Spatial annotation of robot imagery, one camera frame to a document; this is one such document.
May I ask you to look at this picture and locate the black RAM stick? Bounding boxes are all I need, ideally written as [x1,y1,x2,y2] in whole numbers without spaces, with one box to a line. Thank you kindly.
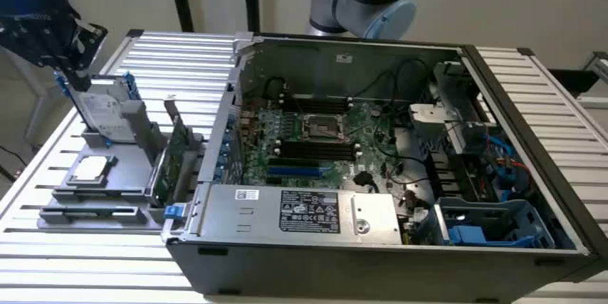
[40,206,141,220]
[52,188,147,201]

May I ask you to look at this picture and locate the long black wire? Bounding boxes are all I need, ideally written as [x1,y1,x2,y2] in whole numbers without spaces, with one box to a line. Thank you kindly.
[364,57,431,130]

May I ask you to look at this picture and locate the black RAM slot bank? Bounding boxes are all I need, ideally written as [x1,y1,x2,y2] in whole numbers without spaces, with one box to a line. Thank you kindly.
[275,140,360,159]
[280,93,353,113]

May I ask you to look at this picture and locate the hard disk with blue rails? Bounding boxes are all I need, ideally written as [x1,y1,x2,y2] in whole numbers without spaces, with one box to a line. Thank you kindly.
[53,70,139,143]

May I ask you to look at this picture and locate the CPU socket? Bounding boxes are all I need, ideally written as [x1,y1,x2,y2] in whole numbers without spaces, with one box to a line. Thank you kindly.
[299,113,347,141]

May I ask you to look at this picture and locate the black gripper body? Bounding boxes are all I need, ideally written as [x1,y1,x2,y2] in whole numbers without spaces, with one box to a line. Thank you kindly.
[0,6,83,70]

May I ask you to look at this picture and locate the blue wire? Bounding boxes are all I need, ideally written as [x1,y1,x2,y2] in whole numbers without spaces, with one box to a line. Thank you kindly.
[481,132,517,162]

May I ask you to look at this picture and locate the blue plastic disk bay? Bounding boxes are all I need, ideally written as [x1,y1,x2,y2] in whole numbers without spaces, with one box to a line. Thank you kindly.
[432,196,557,249]

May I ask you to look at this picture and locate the open black PC case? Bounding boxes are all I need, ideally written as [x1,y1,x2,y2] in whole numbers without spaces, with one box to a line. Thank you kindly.
[160,31,608,295]

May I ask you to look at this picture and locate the black floor cable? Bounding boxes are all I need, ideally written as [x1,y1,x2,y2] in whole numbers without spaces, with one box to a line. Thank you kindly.
[0,144,28,182]

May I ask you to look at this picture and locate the blue expansion slot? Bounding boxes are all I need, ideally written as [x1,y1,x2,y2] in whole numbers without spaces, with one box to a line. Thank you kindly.
[267,166,321,177]

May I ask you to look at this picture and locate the aluminium profile frame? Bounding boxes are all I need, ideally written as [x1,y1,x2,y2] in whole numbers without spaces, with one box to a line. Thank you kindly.
[575,51,608,106]

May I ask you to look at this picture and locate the green motherboard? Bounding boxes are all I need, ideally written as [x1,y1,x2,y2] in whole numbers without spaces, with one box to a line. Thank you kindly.
[235,99,415,194]

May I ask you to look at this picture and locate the grey metal drive cage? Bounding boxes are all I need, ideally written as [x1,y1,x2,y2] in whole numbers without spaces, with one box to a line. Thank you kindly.
[407,61,499,157]

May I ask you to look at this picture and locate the blue case latch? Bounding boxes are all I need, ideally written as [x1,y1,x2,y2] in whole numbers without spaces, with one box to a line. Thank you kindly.
[163,203,185,220]

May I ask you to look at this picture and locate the grey parts rack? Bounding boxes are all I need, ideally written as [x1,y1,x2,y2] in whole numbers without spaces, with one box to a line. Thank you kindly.
[36,99,208,232]

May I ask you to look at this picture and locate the silver CPU chip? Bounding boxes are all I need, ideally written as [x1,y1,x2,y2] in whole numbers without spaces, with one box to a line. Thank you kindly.
[65,155,119,187]

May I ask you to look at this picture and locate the green graphics card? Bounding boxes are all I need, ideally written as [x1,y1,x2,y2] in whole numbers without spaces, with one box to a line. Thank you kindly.
[144,95,191,209]

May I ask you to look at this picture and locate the black power plug wire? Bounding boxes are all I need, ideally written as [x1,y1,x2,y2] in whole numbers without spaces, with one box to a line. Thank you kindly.
[353,172,381,194]

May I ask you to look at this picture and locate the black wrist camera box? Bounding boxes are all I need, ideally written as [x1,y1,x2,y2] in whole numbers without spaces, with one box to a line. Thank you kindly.
[71,21,109,68]

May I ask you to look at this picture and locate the red wire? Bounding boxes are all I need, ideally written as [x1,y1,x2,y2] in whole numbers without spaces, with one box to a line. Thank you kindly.
[507,159,529,179]

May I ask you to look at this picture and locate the silver power supply unit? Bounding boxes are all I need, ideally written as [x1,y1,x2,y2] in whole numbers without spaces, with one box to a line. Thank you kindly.
[188,184,405,239]

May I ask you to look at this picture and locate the looped black wire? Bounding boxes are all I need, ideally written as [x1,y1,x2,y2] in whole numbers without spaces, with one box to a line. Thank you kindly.
[263,75,287,103]

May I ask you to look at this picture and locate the black expansion slot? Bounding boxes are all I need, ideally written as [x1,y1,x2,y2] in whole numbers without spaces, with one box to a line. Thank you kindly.
[265,177,320,187]

